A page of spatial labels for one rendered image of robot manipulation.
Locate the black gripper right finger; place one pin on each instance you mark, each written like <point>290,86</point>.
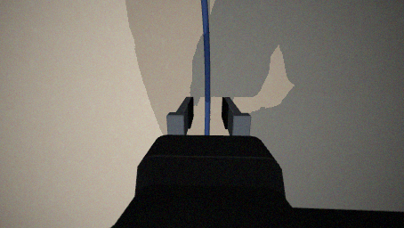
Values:
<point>237,123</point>

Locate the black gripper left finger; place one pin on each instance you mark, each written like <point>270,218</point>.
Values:
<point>180,121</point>

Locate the blue cable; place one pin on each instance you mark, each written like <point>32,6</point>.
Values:
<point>207,63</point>

